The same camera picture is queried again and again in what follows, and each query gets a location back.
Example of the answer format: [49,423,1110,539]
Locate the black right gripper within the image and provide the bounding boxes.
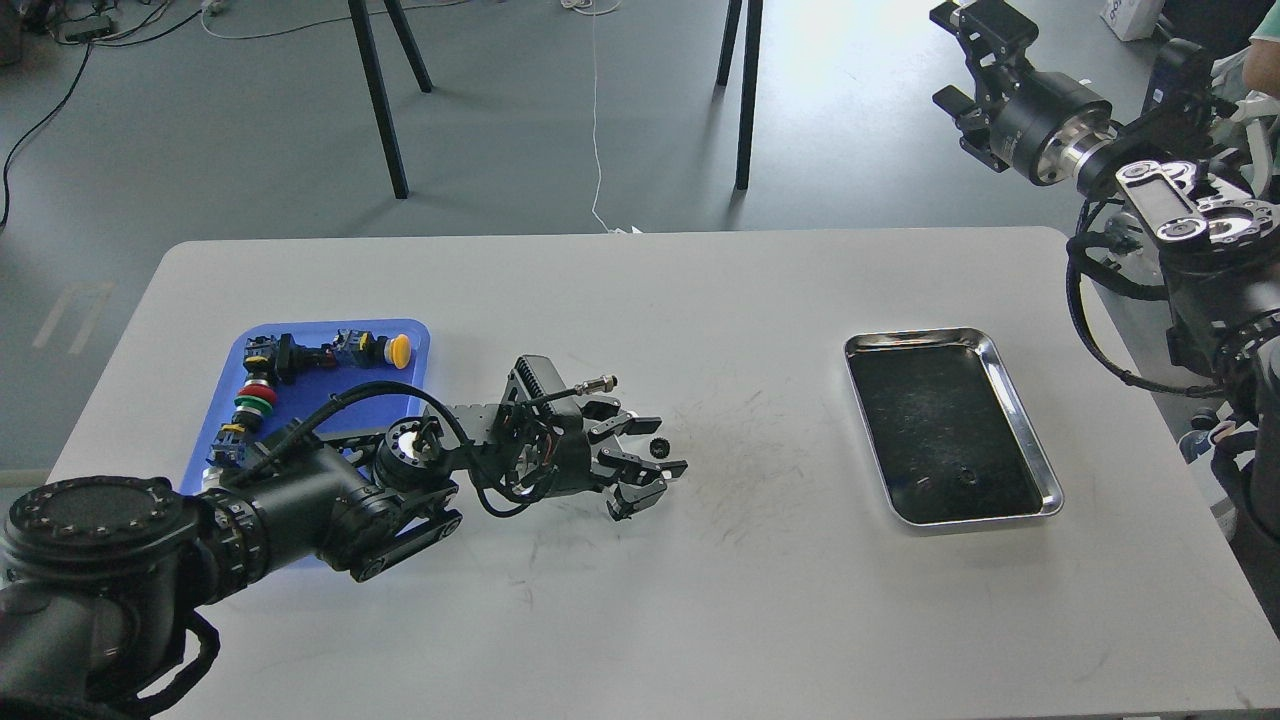
[929,1,1117,187]

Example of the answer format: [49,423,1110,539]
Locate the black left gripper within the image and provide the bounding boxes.
[495,355,689,521]

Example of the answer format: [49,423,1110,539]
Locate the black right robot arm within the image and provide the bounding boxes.
[931,1,1279,541]

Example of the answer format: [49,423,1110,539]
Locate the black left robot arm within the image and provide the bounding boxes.
[3,355,687,719]

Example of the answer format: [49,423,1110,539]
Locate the white box on floor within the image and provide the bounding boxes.
[1098,0,1165,44]

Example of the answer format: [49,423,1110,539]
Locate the black tripod right legs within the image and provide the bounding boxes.
[716,1,765,192]

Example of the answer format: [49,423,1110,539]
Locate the black tripod legs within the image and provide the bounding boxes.
[347,1,434,200]
[716,1,765,192]

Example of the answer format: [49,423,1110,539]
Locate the white office chair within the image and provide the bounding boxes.
[1228,90,1279,200]

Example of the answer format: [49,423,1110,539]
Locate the person sitting at right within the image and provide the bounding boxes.
[1242,1,1279,97]

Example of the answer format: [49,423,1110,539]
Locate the silver metal tray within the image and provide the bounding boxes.
[844,327,1064,533]

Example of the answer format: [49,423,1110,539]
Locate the blue plastic tray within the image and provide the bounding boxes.
[173,318,431,495]

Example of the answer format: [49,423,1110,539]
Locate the black tripod left legs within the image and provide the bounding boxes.
[347,1,434,200]

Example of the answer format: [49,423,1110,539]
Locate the white cable on floor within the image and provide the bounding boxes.
[561,0,641,234]

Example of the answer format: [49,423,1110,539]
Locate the yellow push button switch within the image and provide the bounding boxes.
[332,329,413,370]

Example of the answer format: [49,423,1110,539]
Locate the black selector switch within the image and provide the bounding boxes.
[242,333,338,386]

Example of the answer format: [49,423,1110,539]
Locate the red push button switch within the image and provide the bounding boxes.
[237,379,278,405]

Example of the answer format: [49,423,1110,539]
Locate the green push button switch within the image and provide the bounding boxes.
[233,395,274,418]

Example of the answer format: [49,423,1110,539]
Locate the black cable on floor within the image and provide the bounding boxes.
[0,0,206,227]

